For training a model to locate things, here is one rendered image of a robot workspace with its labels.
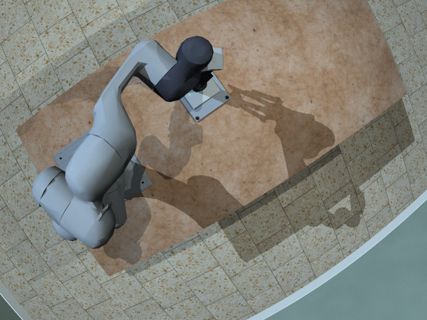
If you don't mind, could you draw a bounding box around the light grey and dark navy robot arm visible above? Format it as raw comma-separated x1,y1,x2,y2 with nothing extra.
32,36,224,249

